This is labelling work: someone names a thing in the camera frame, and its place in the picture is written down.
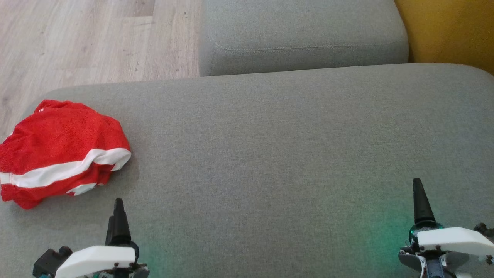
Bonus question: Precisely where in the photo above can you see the small grey sofa cushion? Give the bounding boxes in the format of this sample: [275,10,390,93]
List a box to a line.
[198,0,409,76]

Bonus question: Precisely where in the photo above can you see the large grey sofa seat cushion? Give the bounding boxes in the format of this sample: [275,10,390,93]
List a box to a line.
[0,63,494,278]

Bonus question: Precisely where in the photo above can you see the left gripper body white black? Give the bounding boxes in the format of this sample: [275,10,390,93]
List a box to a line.
[33,241,149,278]

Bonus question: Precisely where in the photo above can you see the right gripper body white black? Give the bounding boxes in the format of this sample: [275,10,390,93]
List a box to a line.
[399,220,494,278]

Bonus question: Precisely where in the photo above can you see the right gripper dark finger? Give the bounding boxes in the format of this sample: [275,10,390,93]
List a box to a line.
[412,178,436,224]

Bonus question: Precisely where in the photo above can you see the red shorts with white stripe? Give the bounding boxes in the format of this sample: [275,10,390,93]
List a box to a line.
[0,99,132,210]

